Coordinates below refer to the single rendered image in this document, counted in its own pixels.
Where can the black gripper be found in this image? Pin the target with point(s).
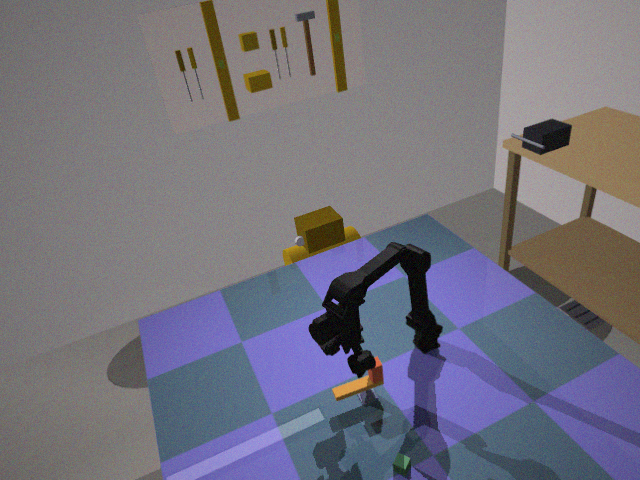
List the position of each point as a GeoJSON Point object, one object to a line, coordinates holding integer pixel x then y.
{"type": "Point", "coordinates": [361, 361]}

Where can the green cube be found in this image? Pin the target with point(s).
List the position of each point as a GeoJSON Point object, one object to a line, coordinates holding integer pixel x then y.
{"type": "Point", "coordinates": [401, 464]}

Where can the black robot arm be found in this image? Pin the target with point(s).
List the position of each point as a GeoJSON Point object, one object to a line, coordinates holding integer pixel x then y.
{"type": "Point", "coordinates": [350, 288]}

